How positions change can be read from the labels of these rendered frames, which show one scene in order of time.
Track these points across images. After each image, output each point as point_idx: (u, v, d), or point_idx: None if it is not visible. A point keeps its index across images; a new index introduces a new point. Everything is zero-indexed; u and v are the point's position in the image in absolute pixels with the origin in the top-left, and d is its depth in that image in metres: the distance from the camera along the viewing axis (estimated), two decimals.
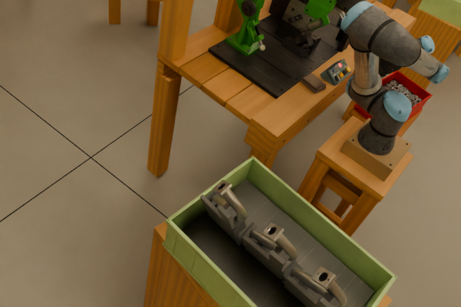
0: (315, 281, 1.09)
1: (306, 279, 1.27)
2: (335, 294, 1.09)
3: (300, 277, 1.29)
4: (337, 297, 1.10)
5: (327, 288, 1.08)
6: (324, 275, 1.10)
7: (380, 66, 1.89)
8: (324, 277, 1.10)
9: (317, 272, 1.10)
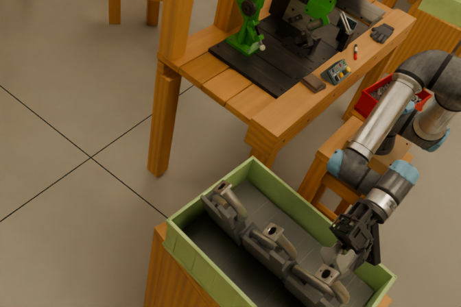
0: (318, 279, 1.07)
1: (309, 277, 1.26)
2: (337, 291, 1.08)
3: (302, 275, 1.28)
4: (339, 294, 1.08)
5: (330, 286, 1.07)
6: (327, 273, 1.08)
7: None
8: (327, 275, 1.09)
9: (320, 269, 1.09)
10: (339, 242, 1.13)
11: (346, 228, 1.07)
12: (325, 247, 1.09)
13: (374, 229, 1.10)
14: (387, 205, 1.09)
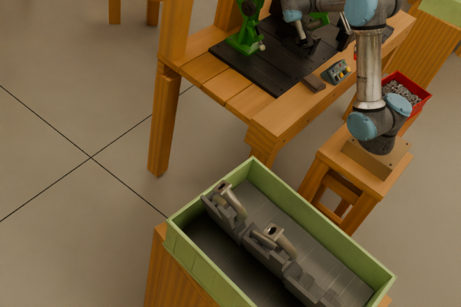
0: None
1: (301, 24, 2.13)
2: None
3: (303, 29, 2.14)
4: None
5: None
6: None
7: None
8: None
9: None
10: None
11: None
12: None
13: None
14: None
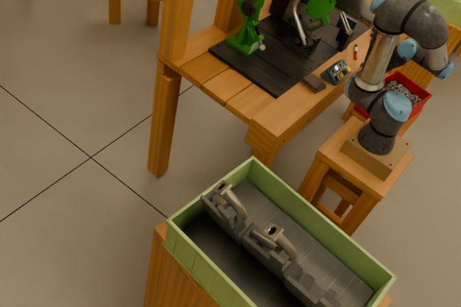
0: None
1: (303, 30, 2.13)
2: None
3: (305, 35, 2.14)
4: None
5: None
6: None
7: None
8: None
9: None
10: None
11: None
12: None
13: None
14: None
